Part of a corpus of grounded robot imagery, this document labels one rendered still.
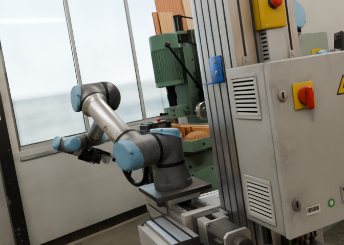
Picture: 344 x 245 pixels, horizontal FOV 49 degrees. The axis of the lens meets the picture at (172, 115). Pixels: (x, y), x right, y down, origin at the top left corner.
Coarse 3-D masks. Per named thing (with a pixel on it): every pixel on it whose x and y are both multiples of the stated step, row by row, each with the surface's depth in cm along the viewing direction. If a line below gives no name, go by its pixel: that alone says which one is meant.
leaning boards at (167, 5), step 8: (160, 0) 379; (168, 0) 385; (176, 0) 391; (184, 0) 393; (160, 8) 378; (168, 8) 384; (176, 8) 390; (184, 8) 392; (152, 16) 370; (160, 16) 371; (168, 16) 376; (160, 24) 370; (168, 24) 376; (184, 24) 392; (192, 24) 397; (160, 32) 372; (168, 32) 375
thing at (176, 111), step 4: (164, 108) 232; (168, 108) 229; (172, 108) 228; (176, 108) 230; (180, 108) 232; (184, 108) 233; (168, 112) 229; (172, 112) 228; (176, 112) 230; (180, 112) 231; (184, 112) 233; (188, 112) 235; (168, 116) 230; (172, 116) 228; (176, 116) 230; (180, 116) 231
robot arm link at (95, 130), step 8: (112, 88) 169; (112, 96) 168; (120, 96) 175; (112, 104) 172; (96, 128) 190; (88, 136) 198; (96, 136) 195; (104, 136) 203; (88, 144) 198; (96, 144) 201
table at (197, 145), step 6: (204, 138) 203; (210, 138) 206; (186, 144) 202; (192, 144) 198; (198, 144) 200; (204, 144) 202; (210, 144) 205; (186, 150) 203; (192, 150) 199; (198, 150) 200
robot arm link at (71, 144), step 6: (66, 138) 195; (72, 138) 191; (78, 138) 193; (84, 138) 196; (60, 144) 197; (66, 144) 190; (72, 144) 190; (78, 144) 192; (84, 144) 196; (66, 150) 194; (72, 150) 190
